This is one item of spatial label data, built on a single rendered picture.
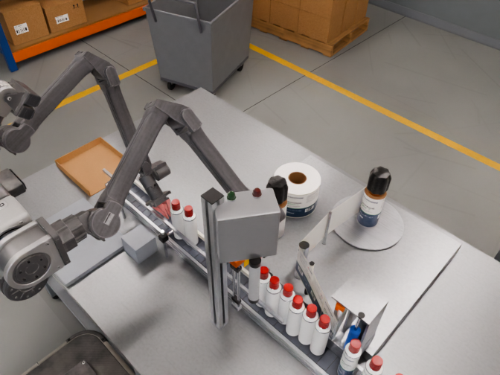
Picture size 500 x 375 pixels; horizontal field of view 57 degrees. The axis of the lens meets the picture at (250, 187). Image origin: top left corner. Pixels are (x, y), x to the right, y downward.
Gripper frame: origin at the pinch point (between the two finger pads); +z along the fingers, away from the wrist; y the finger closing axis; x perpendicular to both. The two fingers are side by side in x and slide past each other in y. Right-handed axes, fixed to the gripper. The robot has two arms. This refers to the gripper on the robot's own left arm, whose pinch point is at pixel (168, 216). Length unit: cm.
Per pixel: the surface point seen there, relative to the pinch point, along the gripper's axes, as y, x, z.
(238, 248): -14, -67, 4
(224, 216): -16, -73, -7
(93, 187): -7.7, 43.5, -22.2
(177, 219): -2.0, -10.7, 1.0
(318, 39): 299, 155, -30
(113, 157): 11, 52, -30
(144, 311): -30.8, -8.8, 23.0
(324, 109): 224, 115, 25
